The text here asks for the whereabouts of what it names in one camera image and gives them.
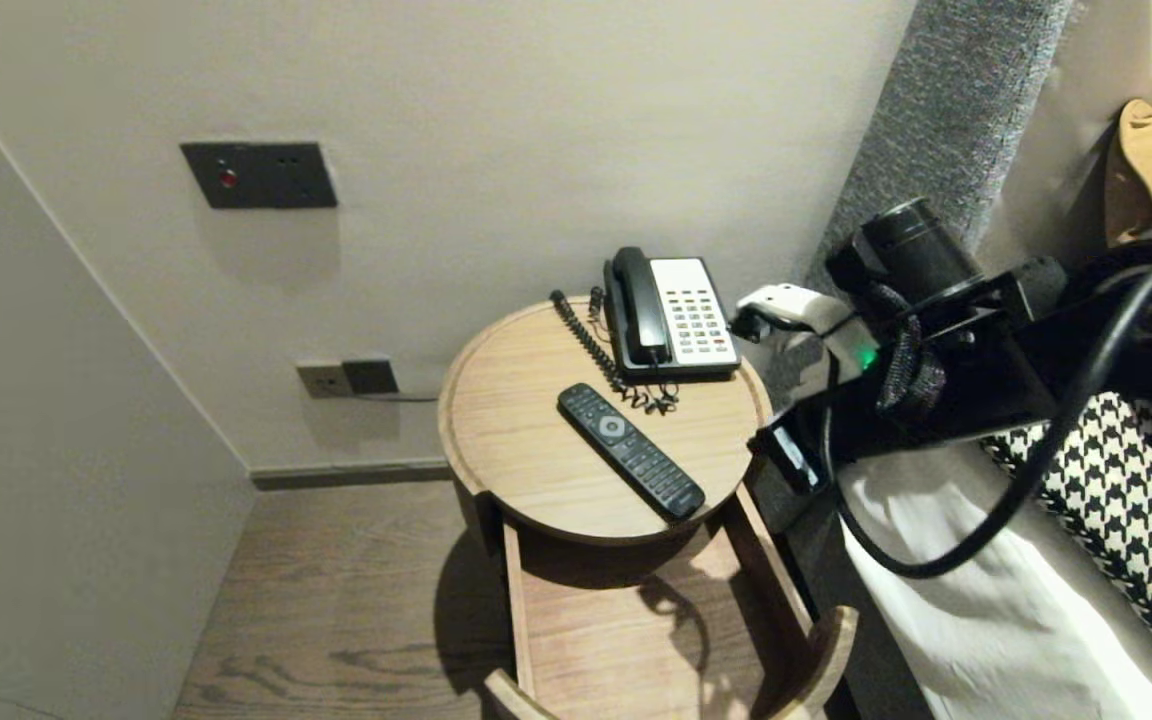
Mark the black tv remote control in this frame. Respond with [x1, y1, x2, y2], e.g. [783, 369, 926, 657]
[556, 383, 706, 521]

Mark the round wooden bedside table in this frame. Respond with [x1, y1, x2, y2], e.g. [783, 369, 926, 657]
[481, 483, 859, 720]

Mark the black and white telephone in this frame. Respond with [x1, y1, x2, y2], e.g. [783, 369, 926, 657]
[602, 257, 742, 381]

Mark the black telephone handset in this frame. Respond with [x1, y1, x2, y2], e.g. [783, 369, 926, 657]
[610, 247, 670, 367]

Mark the black white houndstooth pillow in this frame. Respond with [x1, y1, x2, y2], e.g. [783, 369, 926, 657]
[981, 390, 1152, 691]

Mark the beige padded headboard panel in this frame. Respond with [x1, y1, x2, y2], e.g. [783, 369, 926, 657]
[966, 0, 1152, 271]

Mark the grey fabric headboard edge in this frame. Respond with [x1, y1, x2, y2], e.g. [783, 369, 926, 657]
[756, 0, 1075, 535]

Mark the grey baseboard strip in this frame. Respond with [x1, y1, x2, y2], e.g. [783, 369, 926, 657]
[251, 459, 454, 493]

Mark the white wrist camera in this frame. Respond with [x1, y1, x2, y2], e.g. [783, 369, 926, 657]
[731, 284, 882, 386]

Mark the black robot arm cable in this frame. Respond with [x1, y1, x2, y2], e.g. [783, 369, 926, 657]
[824, 232, 1152, 581]

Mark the black coiled telephone cord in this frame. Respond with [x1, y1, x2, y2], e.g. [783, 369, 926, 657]
[549, 288, 679, 417]

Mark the beige wall socket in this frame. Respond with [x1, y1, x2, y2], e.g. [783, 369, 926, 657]
[296, 364, 353, 402]

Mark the dark wall switch panel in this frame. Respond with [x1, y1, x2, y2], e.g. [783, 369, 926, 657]
[181, 142, 339, 211]

